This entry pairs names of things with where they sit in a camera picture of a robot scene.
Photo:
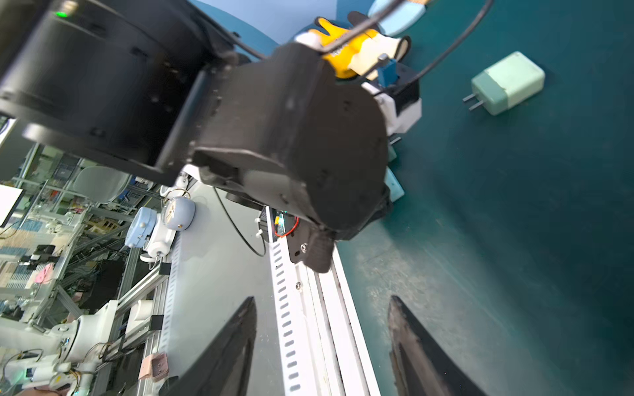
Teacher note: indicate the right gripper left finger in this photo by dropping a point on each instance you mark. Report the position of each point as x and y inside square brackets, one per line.
[224, 366]

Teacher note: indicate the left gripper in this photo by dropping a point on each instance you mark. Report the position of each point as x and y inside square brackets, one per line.
[287, 135]

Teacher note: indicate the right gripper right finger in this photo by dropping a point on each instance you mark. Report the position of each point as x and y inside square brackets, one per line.
[420, 365]

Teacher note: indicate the blue plug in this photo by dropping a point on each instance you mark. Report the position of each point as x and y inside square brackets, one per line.
[395, 188]

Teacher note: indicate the green plug pile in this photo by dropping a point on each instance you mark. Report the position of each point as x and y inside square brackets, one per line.
[505, 84]

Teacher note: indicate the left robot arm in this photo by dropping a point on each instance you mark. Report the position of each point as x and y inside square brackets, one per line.
[149, 87]

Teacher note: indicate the yellow work glove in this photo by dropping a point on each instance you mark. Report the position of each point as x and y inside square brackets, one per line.
[357, 56]

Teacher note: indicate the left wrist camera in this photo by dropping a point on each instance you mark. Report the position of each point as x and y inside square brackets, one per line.
[396, 91]

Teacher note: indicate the brush with blue handle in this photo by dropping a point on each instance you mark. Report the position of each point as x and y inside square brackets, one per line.
[403, 17]

